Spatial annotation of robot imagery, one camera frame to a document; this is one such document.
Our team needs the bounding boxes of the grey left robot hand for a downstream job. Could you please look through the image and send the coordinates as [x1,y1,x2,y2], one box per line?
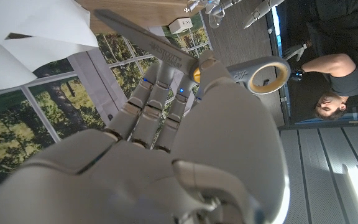
[194,0,287,29]

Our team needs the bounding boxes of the scissors with grey yellow handles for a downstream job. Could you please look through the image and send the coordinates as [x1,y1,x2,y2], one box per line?
[93,8,291,95]

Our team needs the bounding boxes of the white teleoperation glove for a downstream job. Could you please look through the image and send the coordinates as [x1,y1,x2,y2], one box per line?
[283,43,310,62]

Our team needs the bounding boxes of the printed window backdrop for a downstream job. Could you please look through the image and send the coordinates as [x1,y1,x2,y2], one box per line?
[0,12,214,184]

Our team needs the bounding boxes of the person in dark shirt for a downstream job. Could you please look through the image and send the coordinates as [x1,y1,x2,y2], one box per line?
[283,0,358,121]

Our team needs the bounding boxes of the white outlet box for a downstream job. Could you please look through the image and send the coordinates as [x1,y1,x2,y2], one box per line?
[168,17,194,35]

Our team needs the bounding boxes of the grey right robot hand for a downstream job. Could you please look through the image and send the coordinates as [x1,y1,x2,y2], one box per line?
[0,49,291,224]

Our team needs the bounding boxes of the white receipt paper strip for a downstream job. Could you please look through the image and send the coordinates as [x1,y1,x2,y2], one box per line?
[0,0,99,97]

